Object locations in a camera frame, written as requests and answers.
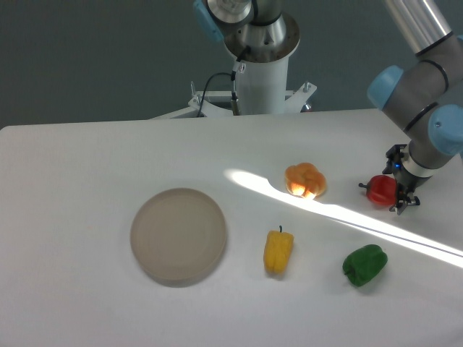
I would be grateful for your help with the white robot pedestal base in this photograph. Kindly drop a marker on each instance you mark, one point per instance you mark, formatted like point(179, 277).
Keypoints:
point(337, 53)

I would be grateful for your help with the braided bread roll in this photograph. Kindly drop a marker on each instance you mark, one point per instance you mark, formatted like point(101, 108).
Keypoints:
point(305, 180)

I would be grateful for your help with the red bell pepper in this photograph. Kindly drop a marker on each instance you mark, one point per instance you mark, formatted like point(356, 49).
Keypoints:
point(380, 190)

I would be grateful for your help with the beige round plate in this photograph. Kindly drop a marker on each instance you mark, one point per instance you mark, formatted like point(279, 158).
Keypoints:
point(178, 236)

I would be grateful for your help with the yellow bell pepper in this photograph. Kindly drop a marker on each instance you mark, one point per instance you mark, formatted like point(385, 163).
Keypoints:
point(277, 251)

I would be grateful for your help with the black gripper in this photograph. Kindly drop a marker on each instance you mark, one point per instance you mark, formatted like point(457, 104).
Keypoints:
point(409, 176)

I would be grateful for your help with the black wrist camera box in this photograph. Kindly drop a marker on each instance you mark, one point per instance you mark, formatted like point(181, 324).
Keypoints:
point(394, 159)

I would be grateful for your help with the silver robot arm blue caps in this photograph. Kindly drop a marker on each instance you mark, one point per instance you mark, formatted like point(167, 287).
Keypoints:
point(423, 90)

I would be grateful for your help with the green bell pepper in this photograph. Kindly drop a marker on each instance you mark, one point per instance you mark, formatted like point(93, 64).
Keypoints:
point(363, 264)

